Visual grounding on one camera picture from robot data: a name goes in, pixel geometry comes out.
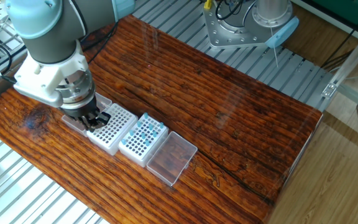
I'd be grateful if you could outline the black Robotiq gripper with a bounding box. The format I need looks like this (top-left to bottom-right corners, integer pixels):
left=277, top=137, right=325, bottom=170
left=61, top=99, right=111, bottom=133

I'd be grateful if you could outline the white perforated pipette tip rack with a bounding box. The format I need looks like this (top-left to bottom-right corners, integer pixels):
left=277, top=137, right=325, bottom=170
left=118, top=112, right=170, bottom=168
left=86, top=103, right=139, bottom=156

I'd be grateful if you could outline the clear plastic rack lid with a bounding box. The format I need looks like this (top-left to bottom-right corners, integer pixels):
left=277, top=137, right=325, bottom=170
left=146, top=131, right=198, bottom=187
left=61, top=92, right=113, bottom=138

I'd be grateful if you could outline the silver wrist flange coupling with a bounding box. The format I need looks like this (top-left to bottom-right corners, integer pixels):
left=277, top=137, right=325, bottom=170
left=54, top=70, right=96, bottom=110

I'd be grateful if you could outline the glossy brown wooden board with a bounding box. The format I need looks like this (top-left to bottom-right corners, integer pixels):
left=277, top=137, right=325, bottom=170
left=0, top=14, right=324, bottom=224

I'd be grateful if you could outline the black wrist cable bundle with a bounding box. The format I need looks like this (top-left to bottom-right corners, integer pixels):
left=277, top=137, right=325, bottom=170
left=0, top=0, right=121, bottom=85

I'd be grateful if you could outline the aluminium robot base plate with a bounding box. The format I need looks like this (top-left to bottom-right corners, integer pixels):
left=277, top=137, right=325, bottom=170
left=203, top=1, right=269, bottom=50

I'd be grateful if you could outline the white cable tie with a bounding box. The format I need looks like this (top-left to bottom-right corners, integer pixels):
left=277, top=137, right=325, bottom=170
left=268, top=26, right=280, bottom=68

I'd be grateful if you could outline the aluminium corner bracket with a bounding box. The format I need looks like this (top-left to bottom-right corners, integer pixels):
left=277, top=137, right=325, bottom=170
left=321, top=81, right=338, bottom=100

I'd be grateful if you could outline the black floor cable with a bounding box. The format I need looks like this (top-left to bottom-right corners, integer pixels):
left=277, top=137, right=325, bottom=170
left=321, top=29, right=358, bottom=71

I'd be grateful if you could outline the aluminium frame post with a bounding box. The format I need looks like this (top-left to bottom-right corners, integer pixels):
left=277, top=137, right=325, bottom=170
left=333, top=21, right=358, bottom=91

